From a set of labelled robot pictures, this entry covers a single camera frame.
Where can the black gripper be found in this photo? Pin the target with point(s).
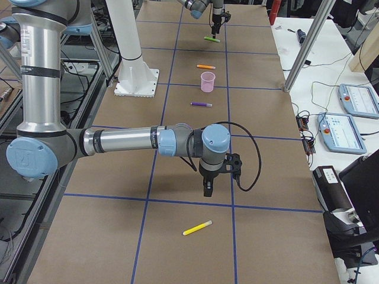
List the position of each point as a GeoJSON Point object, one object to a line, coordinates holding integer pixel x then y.
{"type": "Point", "coordinates": [206, 176]}
{"type": "Point", "coordinates": [216, 17]}

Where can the green highlighter pen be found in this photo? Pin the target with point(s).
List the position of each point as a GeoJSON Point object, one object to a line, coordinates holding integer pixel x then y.
{"type": "Point", "coordinates": [211, 39]}

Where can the orange highlighter pen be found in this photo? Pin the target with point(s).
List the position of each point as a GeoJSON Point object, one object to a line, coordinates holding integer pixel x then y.
{"type": "Point", "coordinates": [207, 67]}

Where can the yellow highlighter pen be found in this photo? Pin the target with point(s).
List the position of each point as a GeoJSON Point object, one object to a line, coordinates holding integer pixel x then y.
{"type": "Point", "coordinates": [197, 228]}

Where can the purple highlighter pen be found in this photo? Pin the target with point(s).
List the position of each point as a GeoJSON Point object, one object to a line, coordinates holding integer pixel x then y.
{"type": "Point", "coordinates": [201, 104]}

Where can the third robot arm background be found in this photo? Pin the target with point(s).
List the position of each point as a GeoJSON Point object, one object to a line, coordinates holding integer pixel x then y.
{"type": "Point", "coordinates": [10, 32]}

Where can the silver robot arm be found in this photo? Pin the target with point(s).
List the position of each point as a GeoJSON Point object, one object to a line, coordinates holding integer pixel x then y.
{"type": "Point", "coordinates": [197, 7]}
{"type": "Point", "coordinates": [43, 144]}

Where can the pink mesh pen holder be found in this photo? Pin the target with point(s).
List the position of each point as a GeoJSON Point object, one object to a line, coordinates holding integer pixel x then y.
{"type": "Point", "coordinates": [207, 81]}

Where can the blue tape grid lines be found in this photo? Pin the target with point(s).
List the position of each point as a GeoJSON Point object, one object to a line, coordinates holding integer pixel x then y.
{"type": "Point", "coordinates": [122, 215]}

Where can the small electronics board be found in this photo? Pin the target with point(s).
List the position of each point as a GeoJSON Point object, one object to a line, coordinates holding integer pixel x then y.
{"type": "Point", "coordinates": [302, 122]}

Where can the black box device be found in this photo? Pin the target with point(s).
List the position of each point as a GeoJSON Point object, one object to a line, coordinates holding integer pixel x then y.
{"type": "Point", "coordinates": [329, 190]}

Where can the near teach pendant tablet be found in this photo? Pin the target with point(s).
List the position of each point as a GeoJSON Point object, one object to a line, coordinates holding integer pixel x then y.
{"type": "Point", "coordinates": [340, 133]}

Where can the teach pendant tablet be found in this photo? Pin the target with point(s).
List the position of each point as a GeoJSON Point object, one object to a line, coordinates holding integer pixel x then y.
{"type": "Point", "coordinates": [340, 133]}
{"type": "Point", "coordinates": [359, 101]}

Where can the black monitor stand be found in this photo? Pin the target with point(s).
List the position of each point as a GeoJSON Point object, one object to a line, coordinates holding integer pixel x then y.
{"type": "Point", "coordinates": [360, 180]}

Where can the far teach pendant tablet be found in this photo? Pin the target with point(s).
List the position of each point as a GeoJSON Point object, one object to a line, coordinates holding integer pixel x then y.
{"type": "Point", "coordinates": [359, 101]}

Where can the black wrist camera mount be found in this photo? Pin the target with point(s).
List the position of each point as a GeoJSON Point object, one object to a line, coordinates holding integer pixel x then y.
{"type": "Point", "coordinates": [232, 164]}

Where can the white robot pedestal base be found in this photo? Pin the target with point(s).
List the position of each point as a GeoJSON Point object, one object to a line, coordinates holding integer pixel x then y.
{"type": "Point", "coordinates": [135, 78]}

